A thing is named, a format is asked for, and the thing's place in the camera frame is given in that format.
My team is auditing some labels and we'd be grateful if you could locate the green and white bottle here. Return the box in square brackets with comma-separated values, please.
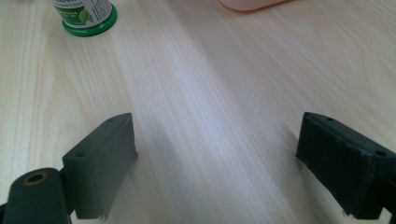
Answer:
[50, 0, 119, 37]

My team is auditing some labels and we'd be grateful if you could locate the pink plastic container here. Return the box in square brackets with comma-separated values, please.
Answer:
[217, 0, 292, 12]

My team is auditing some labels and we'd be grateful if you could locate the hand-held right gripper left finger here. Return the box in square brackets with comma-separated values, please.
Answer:
[62, 112, 139, 222]

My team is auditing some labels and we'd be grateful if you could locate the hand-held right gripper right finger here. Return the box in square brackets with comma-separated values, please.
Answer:
[295, 111, 396, 220]

